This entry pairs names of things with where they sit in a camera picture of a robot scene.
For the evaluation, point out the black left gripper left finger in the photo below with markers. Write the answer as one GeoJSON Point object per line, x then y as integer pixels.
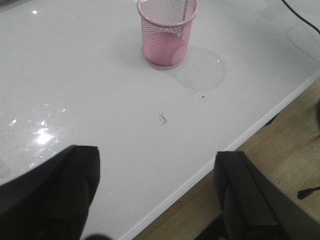
{"type": "Point", "coordinates": [51, 201]}

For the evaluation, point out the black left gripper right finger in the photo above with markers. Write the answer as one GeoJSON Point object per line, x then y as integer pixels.
{"type": "Point", "coordinates": [252, 207]}

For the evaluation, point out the pink mesh pen holder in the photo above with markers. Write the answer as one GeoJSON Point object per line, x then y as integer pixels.
{"type": "Point", "coordinates": [166, 28]}

